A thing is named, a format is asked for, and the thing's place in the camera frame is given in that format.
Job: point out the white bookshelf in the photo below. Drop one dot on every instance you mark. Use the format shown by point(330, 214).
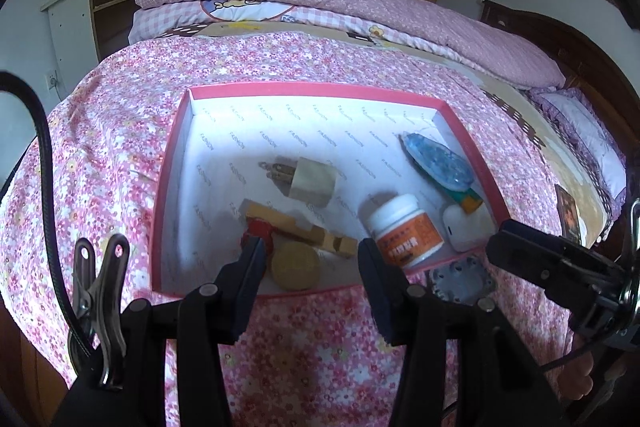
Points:
point(70, 22)

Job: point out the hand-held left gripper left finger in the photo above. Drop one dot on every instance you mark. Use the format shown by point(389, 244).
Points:
point(247, 287)

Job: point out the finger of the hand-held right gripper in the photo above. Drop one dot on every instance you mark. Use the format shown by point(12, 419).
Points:
point(540, 262)
point(580, 307)

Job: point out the pink shallow cardboard box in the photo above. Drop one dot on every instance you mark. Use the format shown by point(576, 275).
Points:
point(240, 132)

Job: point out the blue correction tape dispenser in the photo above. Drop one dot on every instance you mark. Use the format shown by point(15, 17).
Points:
point(440, 162)

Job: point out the dark wooden headboard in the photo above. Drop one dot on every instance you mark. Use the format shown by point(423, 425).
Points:
point(565, 42)

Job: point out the white charger plug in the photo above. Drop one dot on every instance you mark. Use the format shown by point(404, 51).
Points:
point(310, 182)

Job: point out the purple frilled pillow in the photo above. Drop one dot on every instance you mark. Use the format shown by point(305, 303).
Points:
point(595, 137)

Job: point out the white earbuds case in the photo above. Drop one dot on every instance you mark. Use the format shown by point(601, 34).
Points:
point(465, 227)

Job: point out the notched wooden block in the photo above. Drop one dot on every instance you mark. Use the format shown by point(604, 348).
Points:
point(285, 222)

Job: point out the dark picture book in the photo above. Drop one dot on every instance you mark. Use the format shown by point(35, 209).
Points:
point(567, 217)

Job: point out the white jar with orange label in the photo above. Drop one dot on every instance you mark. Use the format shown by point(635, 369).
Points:
point(402, 229)

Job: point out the pink floral bedsheet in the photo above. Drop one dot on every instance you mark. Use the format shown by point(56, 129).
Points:
point(115, 117)

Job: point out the person's right hand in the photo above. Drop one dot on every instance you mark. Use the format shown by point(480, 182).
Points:
point(575, 377)

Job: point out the white wall socket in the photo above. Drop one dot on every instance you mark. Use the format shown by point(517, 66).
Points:
point(52, 80)

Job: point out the small orange green item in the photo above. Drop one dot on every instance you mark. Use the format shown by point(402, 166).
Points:
point(469, 200)

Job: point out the red crinkled toy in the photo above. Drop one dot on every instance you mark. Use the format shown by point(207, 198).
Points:
point(257, 237)

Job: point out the grey round disc part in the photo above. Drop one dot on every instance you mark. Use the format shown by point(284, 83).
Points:
point(460, 284)

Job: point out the metal spring clip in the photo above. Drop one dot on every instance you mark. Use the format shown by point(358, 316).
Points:
point(102, 307)

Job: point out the cartoon print blanket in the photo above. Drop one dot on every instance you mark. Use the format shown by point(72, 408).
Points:
point(225, 14)

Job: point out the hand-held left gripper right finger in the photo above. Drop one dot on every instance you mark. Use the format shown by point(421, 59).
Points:
point(382, 292)

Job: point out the round yellow sponge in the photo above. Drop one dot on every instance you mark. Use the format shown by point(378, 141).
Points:
point(295, 267)

